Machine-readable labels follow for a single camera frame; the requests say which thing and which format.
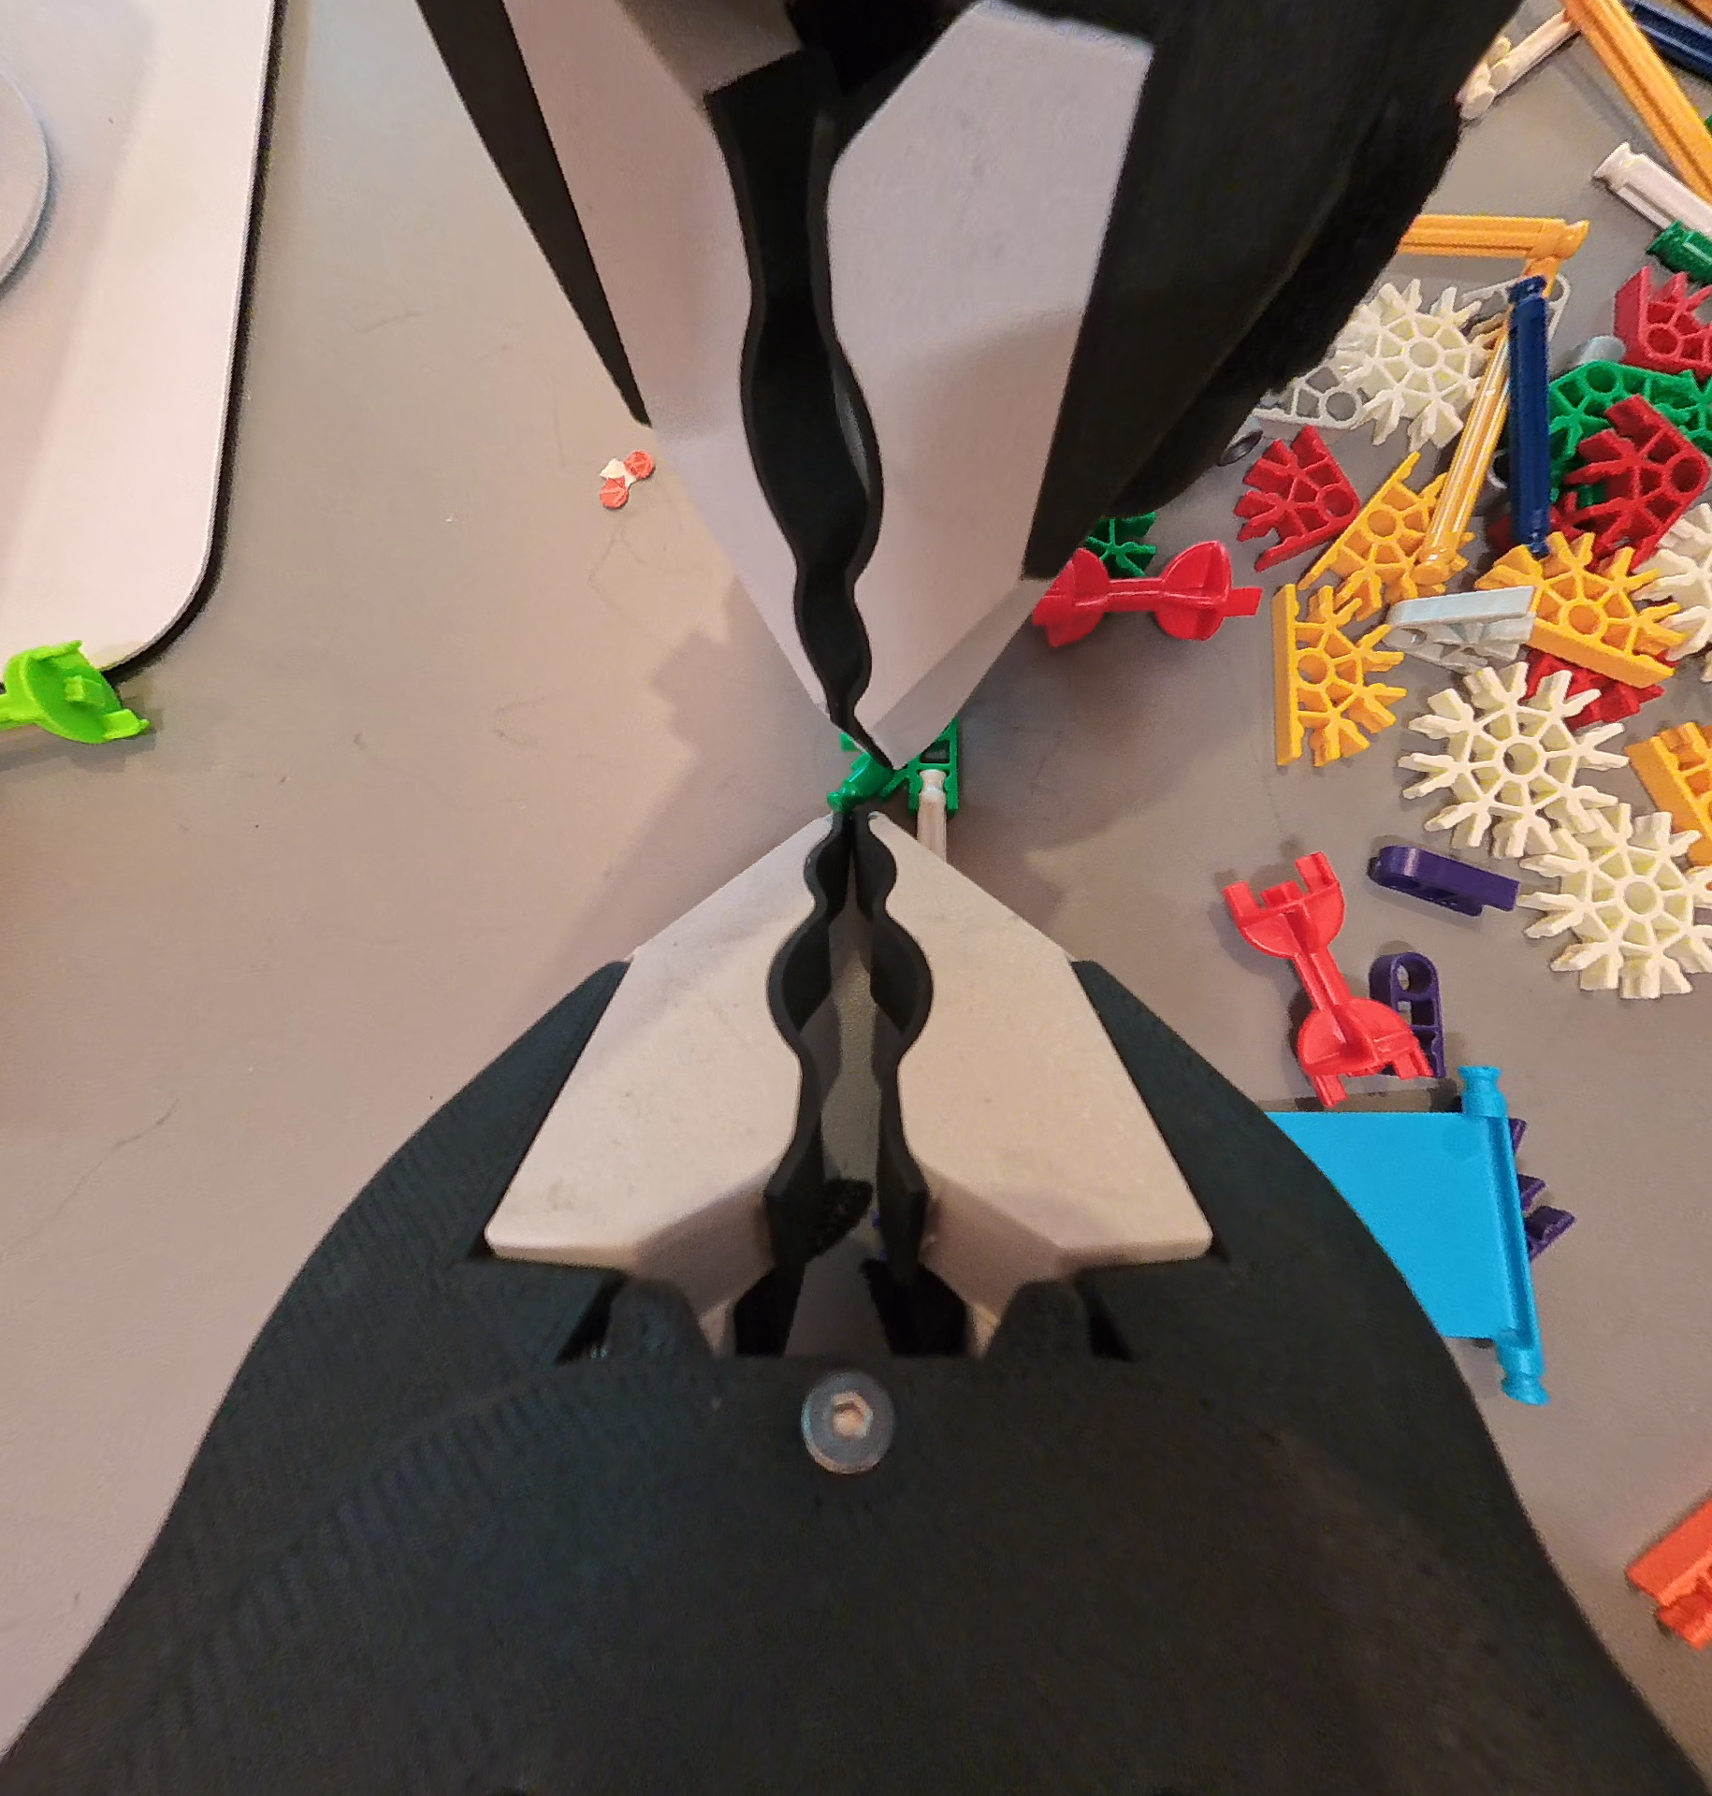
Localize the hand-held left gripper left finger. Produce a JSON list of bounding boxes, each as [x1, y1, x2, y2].
[[483, 817, 858, 1356]]

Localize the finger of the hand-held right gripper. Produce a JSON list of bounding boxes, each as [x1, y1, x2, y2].
[[504, 0, 861, 735], [799, 4, 1155, 763]]

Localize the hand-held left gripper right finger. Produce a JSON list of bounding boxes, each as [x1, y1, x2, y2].
[[857, 815, 1212, 1356]]

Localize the orange toy brick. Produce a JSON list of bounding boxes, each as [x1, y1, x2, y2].
[[1625, 1460, 1712, 1646]]

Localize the red toy spool piece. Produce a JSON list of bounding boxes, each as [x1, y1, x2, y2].
[[1223, 855, 1435, 1110], [1036, 540, 1263, 647]]

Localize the purple toy clip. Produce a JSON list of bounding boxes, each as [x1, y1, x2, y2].
[[1507, 1115, 1576, 1257], [1367, 842, 1520, 917], [1367, 952, 1448, 1075]]

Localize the cyan toy panel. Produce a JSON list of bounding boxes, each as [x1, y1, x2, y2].
[[1266, 1066, 1551, 1405]]

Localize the heap of mixed toy rods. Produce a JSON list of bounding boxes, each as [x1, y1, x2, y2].
[[1396, 0, 1712, 283]]

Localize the white stand base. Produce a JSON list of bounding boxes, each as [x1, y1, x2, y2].
[[0, 0, 280, 687]]

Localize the pile of colourful toy connectors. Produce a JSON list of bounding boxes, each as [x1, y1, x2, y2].
[[1235, 267, 1712, 998]]

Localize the lime green toy spool piece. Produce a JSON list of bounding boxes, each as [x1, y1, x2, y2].
[[0, 643, 152, 747]]

